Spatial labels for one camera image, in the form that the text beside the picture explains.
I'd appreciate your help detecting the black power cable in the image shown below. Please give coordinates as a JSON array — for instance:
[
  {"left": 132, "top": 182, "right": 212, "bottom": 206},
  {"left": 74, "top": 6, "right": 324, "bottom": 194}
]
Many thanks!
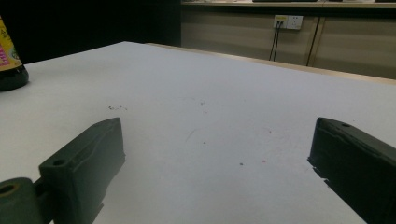
[
  {"left": 272, "top": 21, "right": 284, "bottom": 62},
  {"left": 268, "top": 21, "right": 280, "bottom": 61}
]

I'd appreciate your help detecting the dark sauce bottle yellow label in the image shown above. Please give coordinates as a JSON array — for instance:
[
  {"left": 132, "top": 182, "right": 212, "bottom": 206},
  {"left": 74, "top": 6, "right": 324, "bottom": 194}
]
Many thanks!
[{"left": 0, "top": 15, "right": 30, "bottom": 92}]

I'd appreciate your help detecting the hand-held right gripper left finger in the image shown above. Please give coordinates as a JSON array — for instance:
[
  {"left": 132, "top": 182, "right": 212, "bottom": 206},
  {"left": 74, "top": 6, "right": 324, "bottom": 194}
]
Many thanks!
[{"left": 38, "top": 117, "right": 126, "bottom": 224}]

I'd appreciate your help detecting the white wall socket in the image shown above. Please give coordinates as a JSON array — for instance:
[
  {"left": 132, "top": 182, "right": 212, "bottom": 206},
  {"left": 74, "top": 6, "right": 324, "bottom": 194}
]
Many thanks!
[{"left": 273, "top": 14, "right": 304, "bottom": 31}]

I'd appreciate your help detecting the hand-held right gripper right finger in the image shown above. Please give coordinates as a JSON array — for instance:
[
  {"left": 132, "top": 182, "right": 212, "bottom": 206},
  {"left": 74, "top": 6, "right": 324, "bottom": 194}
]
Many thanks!
[{"left": 307, "top": 117, "right": 396, "bottom": 224}]

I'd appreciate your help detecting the beige wooden counter cabinet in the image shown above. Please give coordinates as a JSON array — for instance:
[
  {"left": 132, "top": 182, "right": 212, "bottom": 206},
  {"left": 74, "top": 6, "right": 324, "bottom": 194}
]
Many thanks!
[{"left": 180, "top": 0, "right": 396, "bottom": 80}]

